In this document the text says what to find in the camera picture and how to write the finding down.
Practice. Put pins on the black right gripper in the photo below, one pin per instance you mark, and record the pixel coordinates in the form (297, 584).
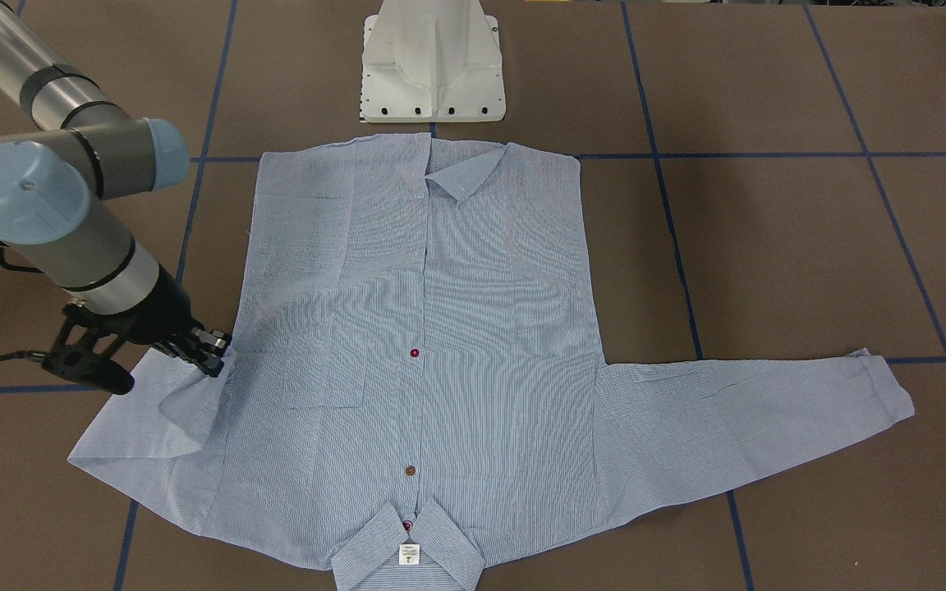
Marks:
(163, 314)

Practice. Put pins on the light blue striped shirt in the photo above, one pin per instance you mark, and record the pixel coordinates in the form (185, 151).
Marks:
(416, 388)

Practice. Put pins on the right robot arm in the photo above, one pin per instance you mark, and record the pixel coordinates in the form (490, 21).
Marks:
(53, 186)

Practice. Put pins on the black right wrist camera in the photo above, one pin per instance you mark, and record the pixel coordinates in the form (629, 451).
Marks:
(83, 351)

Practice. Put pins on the white central pedestal base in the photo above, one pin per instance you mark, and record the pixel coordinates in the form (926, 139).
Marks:
(431, 62)

